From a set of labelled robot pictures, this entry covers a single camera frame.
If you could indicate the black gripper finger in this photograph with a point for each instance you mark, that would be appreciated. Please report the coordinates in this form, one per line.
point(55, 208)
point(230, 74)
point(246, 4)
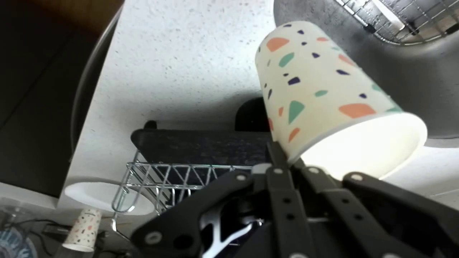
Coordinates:
point(277, 155)

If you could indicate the white terrazzo pattern cup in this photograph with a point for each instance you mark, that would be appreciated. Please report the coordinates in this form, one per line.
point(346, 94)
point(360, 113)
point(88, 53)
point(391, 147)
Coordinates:
point(326, 112)

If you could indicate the black dish drying rack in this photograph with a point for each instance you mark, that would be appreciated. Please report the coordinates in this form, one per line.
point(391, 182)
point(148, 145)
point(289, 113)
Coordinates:
point(173, 163)

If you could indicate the wire sink bottom grid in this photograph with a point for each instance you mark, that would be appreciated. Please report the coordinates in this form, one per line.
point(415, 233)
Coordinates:
point(405, 21)

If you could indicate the steel kitchen sink basin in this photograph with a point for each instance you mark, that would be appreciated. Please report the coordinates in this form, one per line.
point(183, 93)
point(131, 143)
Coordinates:
point(422, 79)

